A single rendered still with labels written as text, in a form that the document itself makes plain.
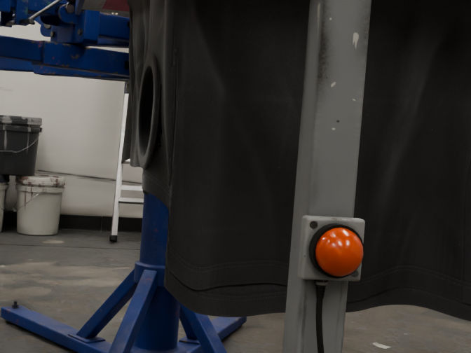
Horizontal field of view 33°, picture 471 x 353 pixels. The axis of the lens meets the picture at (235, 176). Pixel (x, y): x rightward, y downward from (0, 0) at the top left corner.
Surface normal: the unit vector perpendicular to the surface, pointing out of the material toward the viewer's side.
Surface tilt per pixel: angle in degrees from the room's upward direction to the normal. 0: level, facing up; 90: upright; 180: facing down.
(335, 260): 99
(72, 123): 90
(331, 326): 90
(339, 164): 90
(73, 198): 90
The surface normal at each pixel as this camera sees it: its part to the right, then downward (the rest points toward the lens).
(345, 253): 0.07, -0.11
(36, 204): 0.09, 0.11
